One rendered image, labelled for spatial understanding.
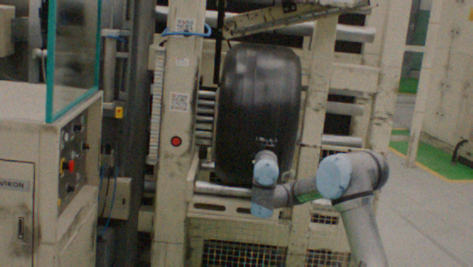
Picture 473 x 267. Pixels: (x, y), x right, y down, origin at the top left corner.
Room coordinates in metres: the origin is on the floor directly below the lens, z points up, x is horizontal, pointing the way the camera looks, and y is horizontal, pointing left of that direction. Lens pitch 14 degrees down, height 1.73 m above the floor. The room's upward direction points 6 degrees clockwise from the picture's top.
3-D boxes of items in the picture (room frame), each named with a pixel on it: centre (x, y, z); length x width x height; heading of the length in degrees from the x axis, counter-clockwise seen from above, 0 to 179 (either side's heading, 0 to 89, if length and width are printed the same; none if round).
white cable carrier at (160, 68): (2.45, 0.29, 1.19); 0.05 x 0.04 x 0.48; 179
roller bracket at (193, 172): (2.50, 0.13, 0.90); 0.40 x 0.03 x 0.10; 179
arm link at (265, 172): (1.90, -0.13, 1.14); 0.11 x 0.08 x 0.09; 179
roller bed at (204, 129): (2.88, 0.16, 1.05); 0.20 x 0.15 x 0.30; 89
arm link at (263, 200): (1.91, -0.14, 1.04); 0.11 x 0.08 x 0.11; 126
